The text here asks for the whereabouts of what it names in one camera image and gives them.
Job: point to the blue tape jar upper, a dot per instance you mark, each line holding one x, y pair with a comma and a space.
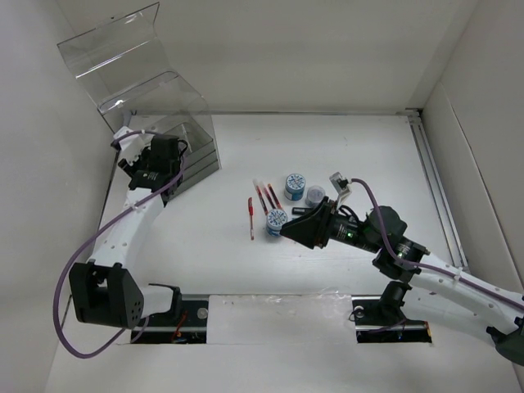
294, 187

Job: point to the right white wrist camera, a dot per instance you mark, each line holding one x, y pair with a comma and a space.
342, 187

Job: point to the red pen right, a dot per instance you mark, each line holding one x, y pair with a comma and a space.
275, 202

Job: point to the purple highlighter marker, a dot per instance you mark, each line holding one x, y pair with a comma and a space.
301, 211

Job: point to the blue tape jar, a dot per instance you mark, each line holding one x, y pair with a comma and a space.
294, 187
275, 219

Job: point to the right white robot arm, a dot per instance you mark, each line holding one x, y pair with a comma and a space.
422, 286

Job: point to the red pen middle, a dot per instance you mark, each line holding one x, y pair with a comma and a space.
268, 196

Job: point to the front aluminium rail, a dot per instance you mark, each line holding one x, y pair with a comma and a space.
258, 320

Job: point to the clear acrylic drawer organizer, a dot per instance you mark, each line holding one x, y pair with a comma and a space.
123, 67

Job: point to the aluminium rail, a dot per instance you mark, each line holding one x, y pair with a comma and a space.
258, 320
447, 224

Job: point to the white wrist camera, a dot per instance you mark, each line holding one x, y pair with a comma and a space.
342, 187
130, 143

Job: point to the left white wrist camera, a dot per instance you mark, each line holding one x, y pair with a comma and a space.
130, 143

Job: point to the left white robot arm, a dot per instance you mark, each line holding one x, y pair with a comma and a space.
103, 288

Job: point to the red pen lying apart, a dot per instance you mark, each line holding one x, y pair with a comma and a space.
251, 212

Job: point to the blue tape jar lower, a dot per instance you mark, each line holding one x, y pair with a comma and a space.
275, 219

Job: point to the clear jar purple contents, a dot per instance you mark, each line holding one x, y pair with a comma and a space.
314, 196

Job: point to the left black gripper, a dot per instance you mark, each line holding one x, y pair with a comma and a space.
146, 154

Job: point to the right aluminium rail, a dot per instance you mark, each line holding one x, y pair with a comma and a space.
447, 224

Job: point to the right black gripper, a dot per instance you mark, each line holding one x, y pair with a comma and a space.
315, 228

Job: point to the red pen white cap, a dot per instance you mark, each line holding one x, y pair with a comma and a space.
260, 195

